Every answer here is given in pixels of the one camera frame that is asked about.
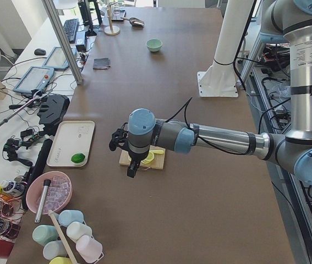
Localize white plastic cup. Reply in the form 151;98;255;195
66;222;92;242

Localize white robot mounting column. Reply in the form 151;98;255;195
198;0;256;97

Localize cream serving tray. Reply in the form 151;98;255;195
46;120;95;167

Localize blue teach pendant far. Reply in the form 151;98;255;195
43;47;69;71

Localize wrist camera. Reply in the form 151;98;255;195
108;122;129;151

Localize black computer mouse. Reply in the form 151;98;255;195
34;48;46;56

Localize black keyboard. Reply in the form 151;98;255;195
63;18;79;43

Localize green plastic cup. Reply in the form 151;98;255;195
32;225;58;246

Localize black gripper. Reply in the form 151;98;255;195
127;148;149;178

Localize wooden cup tree stand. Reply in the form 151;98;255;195
103;1;121;36

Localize green lime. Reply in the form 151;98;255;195
70;152;86;164

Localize blue teach pendant near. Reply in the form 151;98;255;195
13;67;54;94

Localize aluminium frame post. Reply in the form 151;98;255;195
41;0;83;85

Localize metal ice scoop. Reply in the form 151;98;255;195
122;17;145;28

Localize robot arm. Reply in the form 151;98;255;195
125;1;312;185

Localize stacked lemon slices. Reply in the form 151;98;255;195
141;151;155;164

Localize light blue plastic cup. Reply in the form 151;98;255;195
43;240;67;260

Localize pink bowl with ice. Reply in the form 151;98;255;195
26;171;73;215

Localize yellow plastic knife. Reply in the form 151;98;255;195
150;150;165;155

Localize yellow plastic cup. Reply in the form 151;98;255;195
49;256;72;264

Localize blue teach pendant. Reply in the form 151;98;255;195
13;67;54;94
43;47;69;71

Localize wooden stirring stick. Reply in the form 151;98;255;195
48;210;78;264

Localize wooden cutting board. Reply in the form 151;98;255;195
119;146;166;169

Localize pink plastic cup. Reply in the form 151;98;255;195
75;235;103;263

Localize grey folded cloth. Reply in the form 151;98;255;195
92;58;110;70

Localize green ceramic bowl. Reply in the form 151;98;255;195
146;38;163;52

